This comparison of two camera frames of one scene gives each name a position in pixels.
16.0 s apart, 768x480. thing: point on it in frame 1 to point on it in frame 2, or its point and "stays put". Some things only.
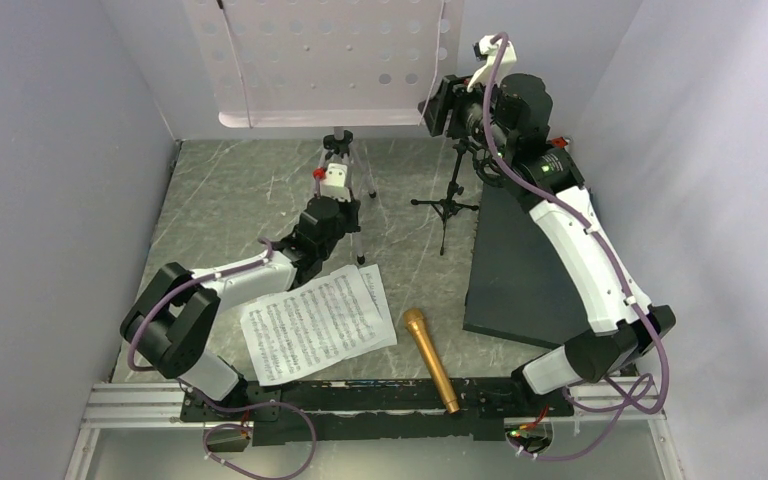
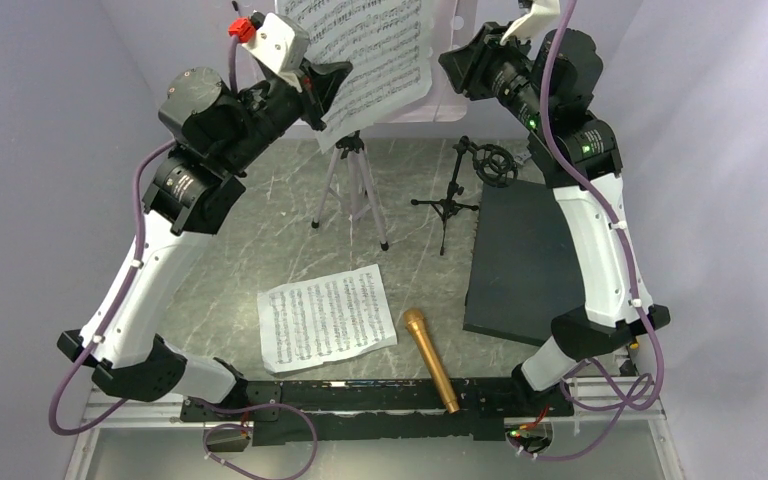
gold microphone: [415, 319] stays put
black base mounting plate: [339, 410] stays put
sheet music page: [311, 327] to [386, 42]
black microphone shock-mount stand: [486, 168] stays put
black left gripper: [352, 209] to [323, 78]
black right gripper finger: [434, 115] to [468, 68]
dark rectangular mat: [512, 286] stays put
